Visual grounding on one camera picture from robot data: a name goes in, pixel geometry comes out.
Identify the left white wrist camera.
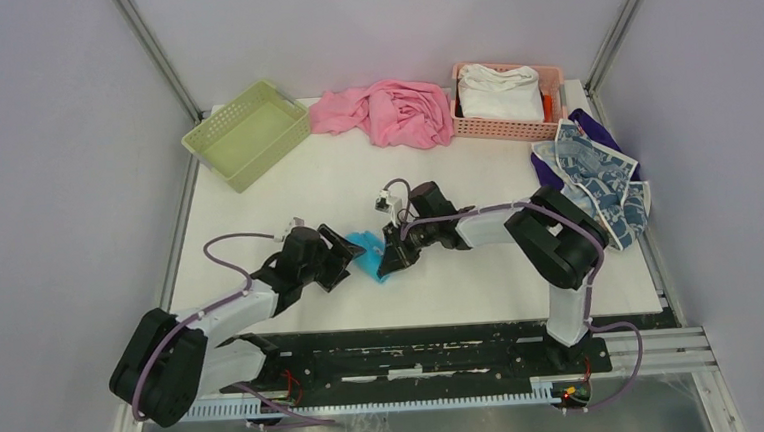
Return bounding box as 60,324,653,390
282,216,305,240

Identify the orange item in basket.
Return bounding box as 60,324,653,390
541,94,553,123

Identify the purple cloth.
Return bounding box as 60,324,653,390
530,109,641,190

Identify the purple cable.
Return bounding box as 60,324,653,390
381,163,648,428
121,227,340,432

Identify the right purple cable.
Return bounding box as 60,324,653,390
381,163,648,428

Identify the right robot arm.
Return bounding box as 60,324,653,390
373,182,609,373

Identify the pink plastic basket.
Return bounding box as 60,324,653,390
450,62,567,142

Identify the green plastic basket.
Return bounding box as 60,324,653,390
181,80,311,193

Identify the blue white patterned cloth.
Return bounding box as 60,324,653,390
530,119,652,251

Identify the blue towel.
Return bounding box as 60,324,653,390
345,231,389,283

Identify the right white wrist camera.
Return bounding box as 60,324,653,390
374,190,405,226

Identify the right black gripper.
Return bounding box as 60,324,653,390
375,217,440,277

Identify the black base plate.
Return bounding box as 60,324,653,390
219,321,614,408

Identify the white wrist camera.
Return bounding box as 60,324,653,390
282,216,305,240
374,190,405,226

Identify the white folded towel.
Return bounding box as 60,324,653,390
457,63,545,122

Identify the white cable duct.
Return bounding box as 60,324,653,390
181,383,561,423

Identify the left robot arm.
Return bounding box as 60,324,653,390
109,225,366,428

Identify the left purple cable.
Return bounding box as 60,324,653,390
121,227,340,432

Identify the pink towel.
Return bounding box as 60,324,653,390
308,79,454,150

